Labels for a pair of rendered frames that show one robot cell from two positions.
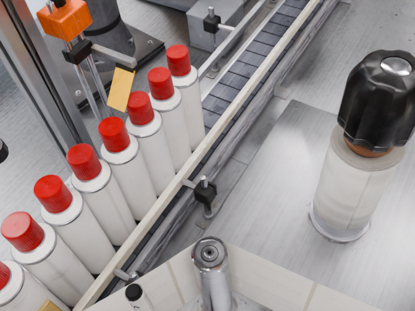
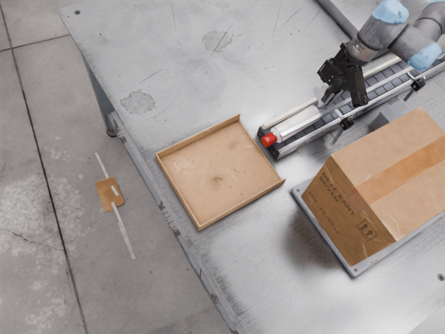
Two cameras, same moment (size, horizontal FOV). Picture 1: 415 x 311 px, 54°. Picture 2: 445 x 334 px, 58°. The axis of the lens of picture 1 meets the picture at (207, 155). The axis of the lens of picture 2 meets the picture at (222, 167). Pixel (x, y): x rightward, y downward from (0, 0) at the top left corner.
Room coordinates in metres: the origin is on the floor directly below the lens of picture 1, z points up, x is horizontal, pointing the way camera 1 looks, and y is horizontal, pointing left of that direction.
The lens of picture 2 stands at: (1.70, -0.42, 1.93)
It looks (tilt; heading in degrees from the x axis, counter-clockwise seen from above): 64 degrees down; 191
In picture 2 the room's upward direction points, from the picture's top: 11 degrees clockwise
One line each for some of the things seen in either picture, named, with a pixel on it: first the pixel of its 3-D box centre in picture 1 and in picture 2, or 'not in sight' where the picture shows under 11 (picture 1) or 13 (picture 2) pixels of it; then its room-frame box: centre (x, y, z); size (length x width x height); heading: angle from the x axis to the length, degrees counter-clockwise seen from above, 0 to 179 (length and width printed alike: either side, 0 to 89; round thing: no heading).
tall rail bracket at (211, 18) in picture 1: (222, 43); (406, 87); (0.70, -0.06, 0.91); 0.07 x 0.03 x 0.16; 53
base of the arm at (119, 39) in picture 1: (98, 34); not in sight; (0.80, 0.21, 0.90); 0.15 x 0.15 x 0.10
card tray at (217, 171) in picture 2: not in sight; (220, 168); (1.19, -0.52, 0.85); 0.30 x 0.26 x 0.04; 143
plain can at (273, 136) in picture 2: not in sight; (291, 126); (1.00, -0.37, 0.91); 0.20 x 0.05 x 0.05; 146
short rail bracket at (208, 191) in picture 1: (206, 196); not in sight; (0.34, 0.01, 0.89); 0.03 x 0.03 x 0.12; 53
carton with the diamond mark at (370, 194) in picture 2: not in sight; (384, 189); (1.13, -0.09, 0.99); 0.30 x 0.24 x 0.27; 142
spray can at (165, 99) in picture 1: (170, 124); not in sight; (0.43, 0.05, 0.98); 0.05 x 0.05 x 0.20
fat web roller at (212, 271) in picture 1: (214, 284); not in sight; (0.17, 0.01, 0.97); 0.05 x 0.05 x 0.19
